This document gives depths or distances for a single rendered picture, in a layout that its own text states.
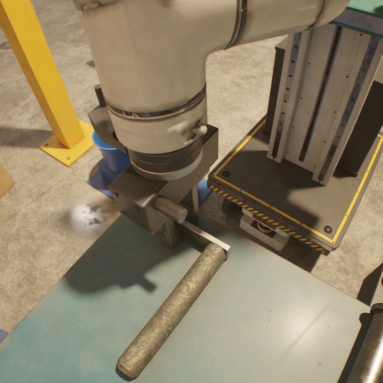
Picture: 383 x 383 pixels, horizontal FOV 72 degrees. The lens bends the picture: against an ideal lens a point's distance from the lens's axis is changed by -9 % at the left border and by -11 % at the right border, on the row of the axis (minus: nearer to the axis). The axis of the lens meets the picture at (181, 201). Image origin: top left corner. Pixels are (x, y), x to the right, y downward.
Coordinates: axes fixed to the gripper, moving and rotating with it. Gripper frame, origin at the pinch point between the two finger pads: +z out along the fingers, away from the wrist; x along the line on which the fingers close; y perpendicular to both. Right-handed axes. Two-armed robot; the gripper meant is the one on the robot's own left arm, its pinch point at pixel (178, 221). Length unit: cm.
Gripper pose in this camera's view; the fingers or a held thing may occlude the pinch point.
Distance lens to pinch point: 41.2
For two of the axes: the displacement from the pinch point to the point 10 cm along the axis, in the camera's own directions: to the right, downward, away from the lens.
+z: 0.8, 5.8, 8.1
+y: 8.0, 4.4, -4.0
